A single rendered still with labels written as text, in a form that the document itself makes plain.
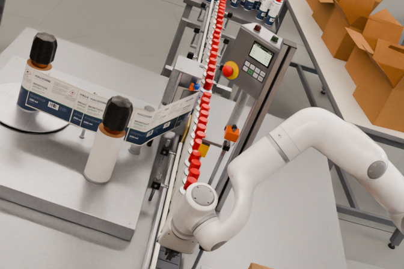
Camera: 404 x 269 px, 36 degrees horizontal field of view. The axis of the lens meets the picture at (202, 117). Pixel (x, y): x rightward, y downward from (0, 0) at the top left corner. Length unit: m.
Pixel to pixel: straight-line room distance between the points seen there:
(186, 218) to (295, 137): 0.34
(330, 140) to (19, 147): 1.04
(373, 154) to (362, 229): 2.63
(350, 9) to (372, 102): 1.12
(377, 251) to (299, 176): 1.54
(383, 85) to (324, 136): 2.05
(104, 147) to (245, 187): 0.59
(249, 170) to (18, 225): 0.73
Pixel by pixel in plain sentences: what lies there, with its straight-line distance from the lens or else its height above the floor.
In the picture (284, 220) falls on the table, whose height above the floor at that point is 0.83.
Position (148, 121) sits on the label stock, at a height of 1.02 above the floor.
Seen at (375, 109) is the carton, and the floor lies 0.85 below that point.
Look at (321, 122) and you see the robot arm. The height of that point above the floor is 1.48.
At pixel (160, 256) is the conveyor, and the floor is 0.88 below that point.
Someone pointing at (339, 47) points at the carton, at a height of 0.86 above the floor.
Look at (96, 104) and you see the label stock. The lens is 2.17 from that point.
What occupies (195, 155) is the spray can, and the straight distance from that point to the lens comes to 1.98.
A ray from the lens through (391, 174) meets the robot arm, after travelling 1.75.
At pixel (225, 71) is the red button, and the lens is 2.01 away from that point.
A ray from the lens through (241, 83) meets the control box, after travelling 2.02.
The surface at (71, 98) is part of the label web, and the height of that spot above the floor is 1.01.
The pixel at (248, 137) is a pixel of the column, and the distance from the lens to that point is 2.07.
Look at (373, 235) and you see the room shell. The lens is 4.22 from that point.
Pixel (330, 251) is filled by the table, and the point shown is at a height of 0.83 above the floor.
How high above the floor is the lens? 2.11
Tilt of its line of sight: 28 degrees down
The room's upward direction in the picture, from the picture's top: 22 degrees clockwise
